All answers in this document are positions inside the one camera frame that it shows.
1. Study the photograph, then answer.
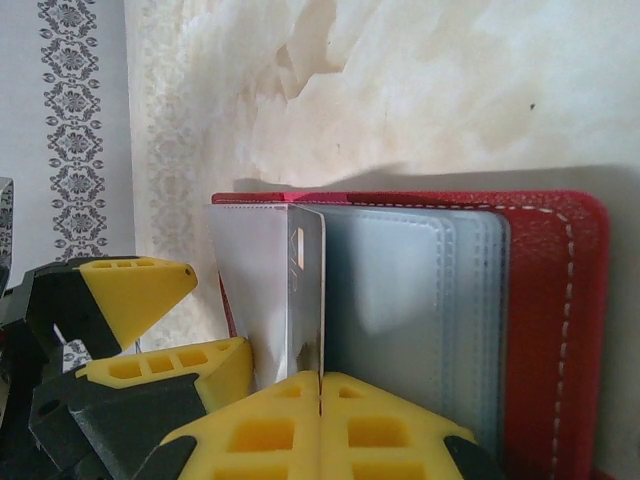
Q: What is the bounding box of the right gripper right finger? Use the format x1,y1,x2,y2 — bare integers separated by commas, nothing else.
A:
319,372,506,480

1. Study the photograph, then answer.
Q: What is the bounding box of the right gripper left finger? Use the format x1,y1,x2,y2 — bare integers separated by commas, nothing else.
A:
144,370,321,480

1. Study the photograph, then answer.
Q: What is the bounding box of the black VIP card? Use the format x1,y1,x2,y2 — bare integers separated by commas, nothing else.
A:
282,203,329,377

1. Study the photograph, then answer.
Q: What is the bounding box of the red leather card holder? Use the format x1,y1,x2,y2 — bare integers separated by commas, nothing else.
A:
205,188,612,480

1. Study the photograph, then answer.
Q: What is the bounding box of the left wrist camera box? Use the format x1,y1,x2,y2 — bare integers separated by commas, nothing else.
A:
0,177,16,297

